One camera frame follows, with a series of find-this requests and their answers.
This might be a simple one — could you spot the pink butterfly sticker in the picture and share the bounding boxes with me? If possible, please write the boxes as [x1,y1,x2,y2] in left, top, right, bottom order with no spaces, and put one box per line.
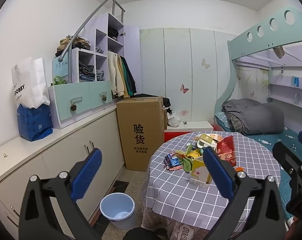
[180,84,189,94]

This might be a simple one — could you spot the tall cardboard box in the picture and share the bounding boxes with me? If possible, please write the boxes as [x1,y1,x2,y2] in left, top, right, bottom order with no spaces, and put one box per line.
[116,97,164,171]

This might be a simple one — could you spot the red snack bag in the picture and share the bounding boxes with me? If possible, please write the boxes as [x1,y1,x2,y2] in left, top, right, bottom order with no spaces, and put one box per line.
[216,135,236,167]

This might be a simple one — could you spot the red box with white lid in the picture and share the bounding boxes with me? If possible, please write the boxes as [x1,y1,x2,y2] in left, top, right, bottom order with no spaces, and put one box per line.
[164,121,213,142]

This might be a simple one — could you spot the blue snack wrapper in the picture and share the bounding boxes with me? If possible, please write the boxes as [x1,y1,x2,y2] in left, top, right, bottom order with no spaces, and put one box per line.
[164,153,182,171]

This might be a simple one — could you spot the teal drawer stair unit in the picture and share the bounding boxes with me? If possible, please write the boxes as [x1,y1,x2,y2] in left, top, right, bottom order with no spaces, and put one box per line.
[48,81,113,129]

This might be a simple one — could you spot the white wardrobe doors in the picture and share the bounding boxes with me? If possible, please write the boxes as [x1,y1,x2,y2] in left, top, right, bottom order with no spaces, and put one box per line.
[140,28,235,122]

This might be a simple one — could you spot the white plastic bag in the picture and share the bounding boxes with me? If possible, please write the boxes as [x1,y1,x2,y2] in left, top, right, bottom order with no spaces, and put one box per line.
[167,111,181,127]

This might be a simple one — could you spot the blue plastic bag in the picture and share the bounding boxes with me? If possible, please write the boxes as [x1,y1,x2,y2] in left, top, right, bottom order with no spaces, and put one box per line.
[17,104,53,141]

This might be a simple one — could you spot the grey folded duvet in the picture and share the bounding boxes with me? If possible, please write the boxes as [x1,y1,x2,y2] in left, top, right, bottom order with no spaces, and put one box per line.
[222,99,285,135]

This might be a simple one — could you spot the grey metal handrail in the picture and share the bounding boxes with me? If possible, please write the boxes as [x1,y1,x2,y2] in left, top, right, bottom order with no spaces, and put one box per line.
[58,0,126,62]

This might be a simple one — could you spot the hanging clothes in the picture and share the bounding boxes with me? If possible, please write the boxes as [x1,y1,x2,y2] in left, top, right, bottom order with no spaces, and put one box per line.
[108,51,137,98]

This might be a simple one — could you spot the grey checked tablecloth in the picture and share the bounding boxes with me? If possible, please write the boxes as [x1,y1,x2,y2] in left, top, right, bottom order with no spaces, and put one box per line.
[142,132,281,230]

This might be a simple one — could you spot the purple cubby shelf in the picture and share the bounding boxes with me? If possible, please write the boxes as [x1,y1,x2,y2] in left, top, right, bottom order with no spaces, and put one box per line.
[71,12,124,83]

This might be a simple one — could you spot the white paper shopping bag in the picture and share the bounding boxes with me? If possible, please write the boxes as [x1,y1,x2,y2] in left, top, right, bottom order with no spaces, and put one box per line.
[11,57,50,109]

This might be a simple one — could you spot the light blue plastic bin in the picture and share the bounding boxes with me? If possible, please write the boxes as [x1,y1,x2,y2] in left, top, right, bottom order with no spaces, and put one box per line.
[99,192,136,230]

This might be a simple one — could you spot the pile of folded clothes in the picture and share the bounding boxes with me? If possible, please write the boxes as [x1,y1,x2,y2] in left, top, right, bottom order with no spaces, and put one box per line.
[55,35,91,57]

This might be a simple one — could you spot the teal bunk bed frame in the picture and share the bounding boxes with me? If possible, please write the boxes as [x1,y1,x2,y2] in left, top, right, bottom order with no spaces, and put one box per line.
[214,8,302,131]

